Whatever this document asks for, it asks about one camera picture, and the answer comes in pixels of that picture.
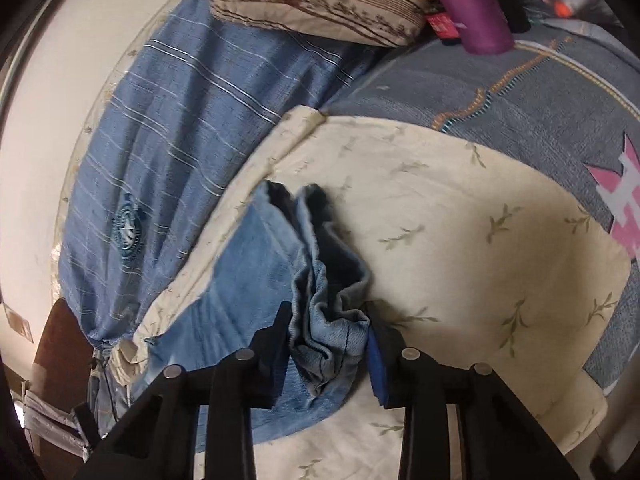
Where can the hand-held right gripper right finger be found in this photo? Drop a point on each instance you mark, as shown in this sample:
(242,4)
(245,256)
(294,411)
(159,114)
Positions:
(377,367)

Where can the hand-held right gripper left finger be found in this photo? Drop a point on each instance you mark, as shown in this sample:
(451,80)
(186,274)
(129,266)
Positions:
(277,362)

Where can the light blue denim pants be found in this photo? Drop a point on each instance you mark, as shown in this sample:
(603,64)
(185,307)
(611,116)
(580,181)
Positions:
(240,270)

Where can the cream floral blanket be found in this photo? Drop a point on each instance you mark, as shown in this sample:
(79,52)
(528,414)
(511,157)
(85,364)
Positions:
(450,240)

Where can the grey star print bag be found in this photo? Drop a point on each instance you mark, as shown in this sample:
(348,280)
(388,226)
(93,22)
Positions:
(107,400)

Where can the brown wooden headboard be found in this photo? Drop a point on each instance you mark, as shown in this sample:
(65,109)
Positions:
(60,350)

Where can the white grey bag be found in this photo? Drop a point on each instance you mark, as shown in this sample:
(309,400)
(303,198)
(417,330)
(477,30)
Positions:
(50,422)

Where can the blue striped bed cloth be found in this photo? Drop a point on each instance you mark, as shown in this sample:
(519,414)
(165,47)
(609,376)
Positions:
(175,125)

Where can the grey-blue patterned blanket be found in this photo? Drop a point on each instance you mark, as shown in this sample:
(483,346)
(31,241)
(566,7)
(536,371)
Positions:
(525,110)

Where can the red box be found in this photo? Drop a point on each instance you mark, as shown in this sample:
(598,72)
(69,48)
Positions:
(442,26)

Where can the beige striped pillow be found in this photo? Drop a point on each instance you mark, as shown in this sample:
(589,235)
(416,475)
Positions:
(320,15)

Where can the purple rolled mat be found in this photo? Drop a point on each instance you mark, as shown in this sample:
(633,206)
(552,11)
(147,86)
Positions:
(470,5)

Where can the black object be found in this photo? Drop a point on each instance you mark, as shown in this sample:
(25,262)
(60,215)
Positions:
(510,10)

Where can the wall socket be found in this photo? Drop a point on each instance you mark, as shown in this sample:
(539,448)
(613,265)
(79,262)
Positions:
(17,325)

